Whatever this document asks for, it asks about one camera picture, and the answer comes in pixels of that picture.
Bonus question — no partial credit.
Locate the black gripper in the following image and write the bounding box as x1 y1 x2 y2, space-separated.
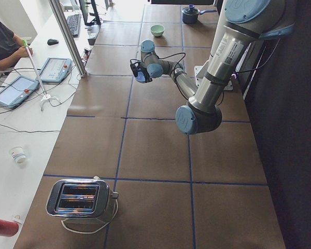
130 59 152 84

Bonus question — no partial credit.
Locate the green bowl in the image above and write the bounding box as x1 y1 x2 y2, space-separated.
150 25 165 37

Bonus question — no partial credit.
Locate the blue bowl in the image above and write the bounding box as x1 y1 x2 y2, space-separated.
134 71 146 84

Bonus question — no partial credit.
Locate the blue saucepan with lid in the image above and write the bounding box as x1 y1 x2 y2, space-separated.
181 4 217 24

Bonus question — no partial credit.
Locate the computer monitor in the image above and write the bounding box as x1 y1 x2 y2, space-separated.
79 0 102 26

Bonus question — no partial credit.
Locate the black keyboard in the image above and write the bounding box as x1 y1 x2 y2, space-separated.
66 14 81 37

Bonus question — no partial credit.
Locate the far teach pendant tablet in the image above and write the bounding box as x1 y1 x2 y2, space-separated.
39 58 72 84

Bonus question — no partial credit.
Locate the teach pendant tablet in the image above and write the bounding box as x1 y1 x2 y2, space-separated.
39 58 72 84
0 76 39 109

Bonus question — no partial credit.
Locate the black computer mouse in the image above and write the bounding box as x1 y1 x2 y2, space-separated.
47 39 59 46

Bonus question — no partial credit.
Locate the white grabber stick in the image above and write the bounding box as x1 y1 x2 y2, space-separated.
22 39 61 112

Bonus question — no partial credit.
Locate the near teach pendant tablet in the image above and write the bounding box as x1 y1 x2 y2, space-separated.
0 76 39 109

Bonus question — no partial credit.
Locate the seated person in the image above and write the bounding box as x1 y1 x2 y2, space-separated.
0 21 29 71

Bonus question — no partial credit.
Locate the paper cup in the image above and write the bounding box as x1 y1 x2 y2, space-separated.
9 146 26 163

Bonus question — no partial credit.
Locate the silver white toaster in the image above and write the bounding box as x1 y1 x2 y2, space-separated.
46 178 119 224

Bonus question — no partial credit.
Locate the red cylinder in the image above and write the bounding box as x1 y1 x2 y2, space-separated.
0 219 19 237

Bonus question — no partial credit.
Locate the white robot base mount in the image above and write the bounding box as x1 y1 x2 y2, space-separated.
194 62 234 91

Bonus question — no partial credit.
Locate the aluminium frame post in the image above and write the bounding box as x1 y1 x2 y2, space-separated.
49 0 87 78

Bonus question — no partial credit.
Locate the white toaster power cable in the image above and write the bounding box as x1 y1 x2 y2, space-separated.
60 199 119 234

